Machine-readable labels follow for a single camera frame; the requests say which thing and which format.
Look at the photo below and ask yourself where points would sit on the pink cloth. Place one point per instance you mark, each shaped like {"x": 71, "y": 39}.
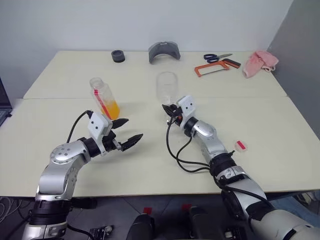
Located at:
{"x": 258, "y": 62}

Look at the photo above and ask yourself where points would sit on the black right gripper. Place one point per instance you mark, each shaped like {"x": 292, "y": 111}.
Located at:
{"x": 177, "y": 115}

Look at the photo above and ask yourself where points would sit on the dark rounded shape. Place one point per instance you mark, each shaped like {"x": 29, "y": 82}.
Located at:
{"x": 141, "y": 227}
{"x": 201, "y": 222}

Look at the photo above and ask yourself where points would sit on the red tag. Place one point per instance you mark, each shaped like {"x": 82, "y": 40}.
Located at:
{"x": 147, "y": 210}

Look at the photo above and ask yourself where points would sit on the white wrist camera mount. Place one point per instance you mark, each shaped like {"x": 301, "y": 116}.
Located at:
{"x": 187, "y": 107}
{"x": 98, "y": 126}

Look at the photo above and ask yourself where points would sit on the black tape roll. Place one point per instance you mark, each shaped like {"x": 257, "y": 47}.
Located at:
{"x": 118, "y": 56}

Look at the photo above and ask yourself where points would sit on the clear wine glass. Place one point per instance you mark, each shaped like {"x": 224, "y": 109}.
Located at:
{"x": 167, "y": 86}

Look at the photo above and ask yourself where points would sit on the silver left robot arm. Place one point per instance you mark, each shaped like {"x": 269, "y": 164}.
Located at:
{"x": 62, "y": 155}

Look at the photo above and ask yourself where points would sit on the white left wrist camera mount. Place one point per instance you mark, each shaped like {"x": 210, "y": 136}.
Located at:
{"x": 98, "y": 126}

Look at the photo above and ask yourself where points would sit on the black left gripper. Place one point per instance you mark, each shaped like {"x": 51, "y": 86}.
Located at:
{"x": 110, "y": 142}

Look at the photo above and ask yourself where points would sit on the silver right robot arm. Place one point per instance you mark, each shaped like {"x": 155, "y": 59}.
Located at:
{"x": 212, "y": 140}

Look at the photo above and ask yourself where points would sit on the grey curved visor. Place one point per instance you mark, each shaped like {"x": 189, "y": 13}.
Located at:
{"x": 155, "y": 51}

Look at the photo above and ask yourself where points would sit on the orange frame hacksaw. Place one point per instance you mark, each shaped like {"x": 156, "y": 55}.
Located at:
{"x": 212, "y": 66}

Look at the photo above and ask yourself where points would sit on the grey partition panel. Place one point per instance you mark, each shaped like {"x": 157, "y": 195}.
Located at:
{"x": 300, "y": 62}

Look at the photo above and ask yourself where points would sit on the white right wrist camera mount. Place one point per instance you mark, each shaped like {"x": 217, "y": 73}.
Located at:
{"x": 187, "y": 107}

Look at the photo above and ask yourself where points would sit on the bottle with orange liquid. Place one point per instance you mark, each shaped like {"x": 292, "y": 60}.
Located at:
{"x": 107, "y": 100}

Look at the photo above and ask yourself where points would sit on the black floor device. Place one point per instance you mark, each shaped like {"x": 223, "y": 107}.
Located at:
{"x": 101, "y": 231}

